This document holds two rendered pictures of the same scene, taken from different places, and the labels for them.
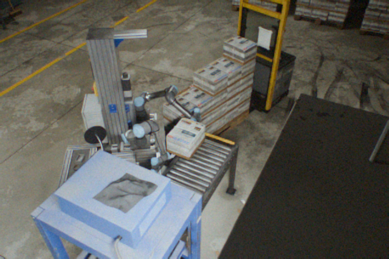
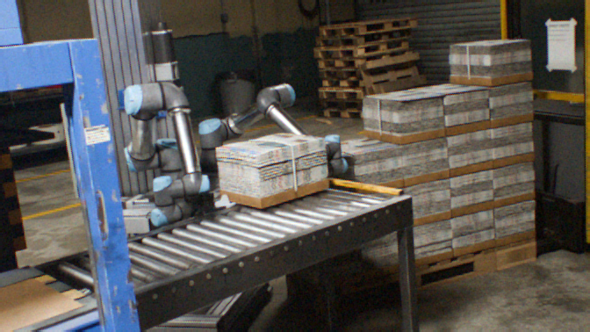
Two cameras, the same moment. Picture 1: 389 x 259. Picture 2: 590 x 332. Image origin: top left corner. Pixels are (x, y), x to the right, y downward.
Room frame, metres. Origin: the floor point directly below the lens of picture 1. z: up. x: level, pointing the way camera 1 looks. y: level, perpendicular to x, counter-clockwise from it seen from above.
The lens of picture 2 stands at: (-0.01, -1.16, 1.58)
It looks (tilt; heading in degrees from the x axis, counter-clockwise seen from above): 12 degrees down; 22
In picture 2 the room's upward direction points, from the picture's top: 5 degrees counter-clockwise
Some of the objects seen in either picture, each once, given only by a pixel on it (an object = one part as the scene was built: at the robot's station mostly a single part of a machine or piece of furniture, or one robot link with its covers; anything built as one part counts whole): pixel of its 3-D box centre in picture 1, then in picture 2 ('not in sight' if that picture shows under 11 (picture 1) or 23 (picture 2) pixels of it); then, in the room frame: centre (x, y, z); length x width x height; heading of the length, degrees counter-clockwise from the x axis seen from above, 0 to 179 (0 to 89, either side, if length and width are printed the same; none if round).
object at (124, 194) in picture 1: (125, 189); not in sight; (1.37, 0.44, 1.78); 0.32 x 0.28 x 0.05; 62
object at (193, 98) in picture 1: (203, 115); (388, 213); (3.81, -0.12, 0.42); 1.17 x 0.39 x 0.83; 135
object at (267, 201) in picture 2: (181, 149); (254, 194); (2.68, 0.15, 0.83); 0.29 x 0.16 x 0.04; 62
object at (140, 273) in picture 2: not in sight; (129, 270); (1.92, 0.27, 0.77); 0.47 x 0.05 x 0.05; 62
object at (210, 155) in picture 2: (140, 111); (212, 155); (3.32, 0.68, 0.87); 0.15 x 0.15 x 0.10
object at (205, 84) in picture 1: (210, 80); (402, 117); (3.90, -0.21, 0.95); 0.38 x 0.29 x 0.23; 46
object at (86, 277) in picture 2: not in sight; (92, 283); (1.80, 0.33, 0.77); 0.47 x 0.05 x 0.05; 62
